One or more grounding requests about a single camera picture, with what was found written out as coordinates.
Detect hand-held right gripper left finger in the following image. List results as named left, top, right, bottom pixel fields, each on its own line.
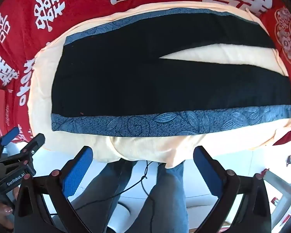
left=15, top=146, right=94, bottom=233

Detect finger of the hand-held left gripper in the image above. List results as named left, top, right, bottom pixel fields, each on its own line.
left=0, top=127, right=20, bottom=167
left=13, top=133, right=46, bottom=167

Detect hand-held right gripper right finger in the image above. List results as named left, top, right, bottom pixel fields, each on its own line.
left=193, top=146, right=272, bottom=233

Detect black pants with blue trim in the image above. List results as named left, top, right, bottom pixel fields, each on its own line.
left=50, top=7, right=291, bottom=137

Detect person's left hand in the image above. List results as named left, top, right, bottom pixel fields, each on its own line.
left=0, top=190, right=18, bottom=231

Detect red plastic bag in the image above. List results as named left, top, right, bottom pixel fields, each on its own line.
left=0, top=87, right=17, bottom=140

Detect person's left leg in jeans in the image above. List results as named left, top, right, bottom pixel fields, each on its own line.
left=69, top=159, right=137, bottom=233

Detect person's leg in jeans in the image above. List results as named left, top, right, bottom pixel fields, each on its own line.
left=69, top=159, right=137, bottom=233
left=136, top=161, right=192, bottom=233

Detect person's right leg in jeans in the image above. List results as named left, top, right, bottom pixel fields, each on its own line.
left=136, top=161, right=192, bottom=233

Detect person's legs in jeans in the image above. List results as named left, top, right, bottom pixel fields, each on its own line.
left=50, top=160, right=162, bottom=217

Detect cream cloth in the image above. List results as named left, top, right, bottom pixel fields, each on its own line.
left=27, top=1, right=291, bottom=169

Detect red printed blanket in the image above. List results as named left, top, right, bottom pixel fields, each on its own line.
left=0, top=0, right=291, bottom=148

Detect red ornament-print pillow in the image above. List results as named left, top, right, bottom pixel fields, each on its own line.
left=259, top=4, right=291, bottom=68

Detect metal frame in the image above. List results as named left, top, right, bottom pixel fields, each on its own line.
left=263, top=148, right=291, bottom=225

